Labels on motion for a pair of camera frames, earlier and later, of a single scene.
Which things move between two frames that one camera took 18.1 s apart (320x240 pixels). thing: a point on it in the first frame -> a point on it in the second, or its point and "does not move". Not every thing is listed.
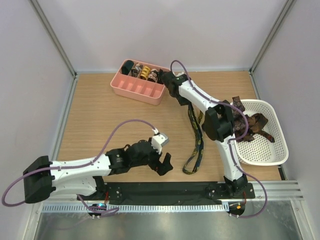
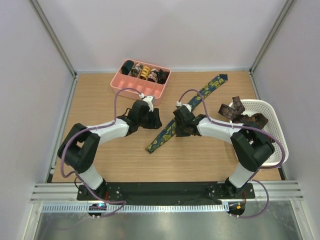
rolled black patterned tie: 162,76 does not move
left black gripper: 164,167 -> 155,123
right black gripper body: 175,96 -> 181,131
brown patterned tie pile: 256,121 does not move
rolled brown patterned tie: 135,71 does not move
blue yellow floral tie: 192,163 -> 169,132
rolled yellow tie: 145,72 does not move
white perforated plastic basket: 262,150 does not move
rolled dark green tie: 127,67 does not move
